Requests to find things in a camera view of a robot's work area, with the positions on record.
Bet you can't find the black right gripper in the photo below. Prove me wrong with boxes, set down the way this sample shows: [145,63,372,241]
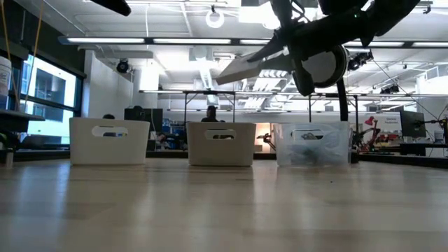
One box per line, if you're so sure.
[246,12,365,97]

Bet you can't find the white Acer card reader box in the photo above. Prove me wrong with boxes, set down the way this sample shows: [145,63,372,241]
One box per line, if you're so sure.
[215,52,293,86]

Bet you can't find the clear plastic bin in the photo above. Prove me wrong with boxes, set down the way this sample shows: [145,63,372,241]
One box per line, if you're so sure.
[274,121,352,167]

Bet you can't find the grey plastic bin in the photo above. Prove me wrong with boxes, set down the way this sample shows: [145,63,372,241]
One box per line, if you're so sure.
[186,122,257,167]

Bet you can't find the white plastic bin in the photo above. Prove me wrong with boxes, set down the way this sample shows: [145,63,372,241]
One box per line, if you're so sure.
[69,117,151,166]

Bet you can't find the black desk lamp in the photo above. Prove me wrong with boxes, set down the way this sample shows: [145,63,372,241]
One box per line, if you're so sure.
[297,43,350,123]

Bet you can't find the black ceiling track lights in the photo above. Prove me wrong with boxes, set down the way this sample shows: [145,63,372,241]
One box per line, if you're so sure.
[348,50,374,71]

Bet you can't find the red desk lamp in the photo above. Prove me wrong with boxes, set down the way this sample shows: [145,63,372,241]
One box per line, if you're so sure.
[356,115,382,151]

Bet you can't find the white wipes canister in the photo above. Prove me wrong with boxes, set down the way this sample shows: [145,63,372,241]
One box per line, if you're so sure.
[0,55,13,110]

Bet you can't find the black computer monitor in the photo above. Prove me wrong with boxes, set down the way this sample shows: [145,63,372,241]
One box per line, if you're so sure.
[400,110,428,139]

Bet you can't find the dark side desk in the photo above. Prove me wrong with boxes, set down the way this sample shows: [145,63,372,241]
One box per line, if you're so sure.
[0,108,46,133]

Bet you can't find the white ring ceiling light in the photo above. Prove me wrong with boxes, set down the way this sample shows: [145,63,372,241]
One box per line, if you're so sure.
[205,9,225,29]

